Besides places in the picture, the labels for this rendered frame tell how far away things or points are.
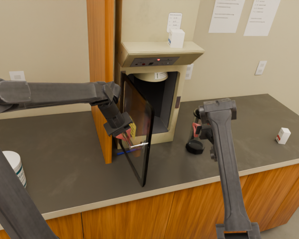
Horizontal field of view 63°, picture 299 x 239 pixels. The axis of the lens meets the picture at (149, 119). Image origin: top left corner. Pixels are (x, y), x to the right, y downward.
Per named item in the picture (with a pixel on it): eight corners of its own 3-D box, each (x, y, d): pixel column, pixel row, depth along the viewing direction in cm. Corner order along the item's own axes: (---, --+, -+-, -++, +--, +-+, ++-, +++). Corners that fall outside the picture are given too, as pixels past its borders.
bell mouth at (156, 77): (128, 67, 125) (128, 57, 122) (160, 66, 131) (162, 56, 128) (138, 83, 112) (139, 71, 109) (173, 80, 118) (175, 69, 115)
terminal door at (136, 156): (120, 143, 126) (123, 71, 103) (144, 188, 104) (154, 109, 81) (119, 143, 126) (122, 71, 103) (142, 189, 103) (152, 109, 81)
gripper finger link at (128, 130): (116, 138, 100) (106, 123, 93) (131, 129, 100) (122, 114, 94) (121, 149, 95) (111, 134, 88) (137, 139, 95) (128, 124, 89)
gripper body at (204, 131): (200, 126, 118) (209, 134, 112) (219, 125, 122) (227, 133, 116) (198, 137, 121) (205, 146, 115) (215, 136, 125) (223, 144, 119)
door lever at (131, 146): (134, 134, 102) (135, 130, 100) (143, 149, 94) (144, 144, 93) (122, 137, 99) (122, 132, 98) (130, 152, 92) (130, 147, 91)
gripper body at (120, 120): (105, 127, 94) (96, 114, 89) (127, 114, 95) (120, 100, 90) (109, 138, 89) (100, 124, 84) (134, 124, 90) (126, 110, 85)
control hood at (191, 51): (119, 65, 103) (120, 41, 97) (188, 62, 113) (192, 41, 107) (126, 77, 94) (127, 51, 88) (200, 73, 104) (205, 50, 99)
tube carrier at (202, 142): (182, 142, 137) (190, 108, 127) (199, 140, 141) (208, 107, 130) (191, 154, 129) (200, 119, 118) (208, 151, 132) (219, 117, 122)
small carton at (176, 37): (167, 43, 101) (169, 28, 98) (179, 44, 102) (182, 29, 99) (170, 47, 97) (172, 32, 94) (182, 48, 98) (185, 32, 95)
